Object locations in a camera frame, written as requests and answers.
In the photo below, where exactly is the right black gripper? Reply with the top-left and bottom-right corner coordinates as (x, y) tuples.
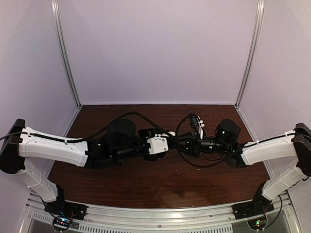
(172, 130), (230, 158)

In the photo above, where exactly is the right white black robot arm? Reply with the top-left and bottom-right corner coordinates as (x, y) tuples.
(171, 115), (311, 215)

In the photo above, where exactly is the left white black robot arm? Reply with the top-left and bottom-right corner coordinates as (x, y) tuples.
(0, 119), (169, 216)

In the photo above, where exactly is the right circuit board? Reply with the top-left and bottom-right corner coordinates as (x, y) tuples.
(247, 218), (267, 231)

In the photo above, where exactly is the circuit board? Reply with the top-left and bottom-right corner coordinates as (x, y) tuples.
(247, 218), (267, 231)
(52, 216), (72, 231)

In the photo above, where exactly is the left circuit board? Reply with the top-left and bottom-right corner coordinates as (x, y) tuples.
(52, 216), (72, 231)

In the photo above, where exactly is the right black braided cable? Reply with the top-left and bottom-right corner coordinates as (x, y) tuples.
(175, 114), (231, 169)

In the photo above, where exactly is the black braided cable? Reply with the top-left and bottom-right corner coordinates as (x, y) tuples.
(175, 114), (231, 169)
(24, 111), (168, 144)

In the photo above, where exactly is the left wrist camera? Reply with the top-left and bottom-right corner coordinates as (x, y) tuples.
(138, 128), (169, 155)

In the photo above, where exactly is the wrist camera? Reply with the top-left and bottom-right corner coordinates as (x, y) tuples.
(138, 128), (169, 155)
(188, 112), (206, 139)

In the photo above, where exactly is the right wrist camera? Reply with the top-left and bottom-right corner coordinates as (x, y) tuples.
(188, 112), (206, 139)

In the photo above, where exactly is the left black braided cable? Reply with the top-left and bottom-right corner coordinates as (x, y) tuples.
(24, 111), (168, 144)

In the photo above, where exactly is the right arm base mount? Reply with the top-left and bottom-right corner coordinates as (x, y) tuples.
(232, 200), (275, 220)

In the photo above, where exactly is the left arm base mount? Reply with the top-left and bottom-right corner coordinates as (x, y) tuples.
(43, 200), (87, 220)

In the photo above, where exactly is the aluminium front rail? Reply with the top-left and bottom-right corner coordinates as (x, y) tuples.
(17, 192), (302, 233)

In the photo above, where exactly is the right aluminium frame post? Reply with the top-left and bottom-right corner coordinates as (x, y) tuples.
(235, 0), (265, 109)

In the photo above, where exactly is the aluminium frame post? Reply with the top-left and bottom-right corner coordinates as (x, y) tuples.
(235, 0), (265, 109)
(51, 0), (82, 109)

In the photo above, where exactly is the left aluminium frame post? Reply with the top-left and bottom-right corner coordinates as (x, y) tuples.
(51, 0), (82, 109)

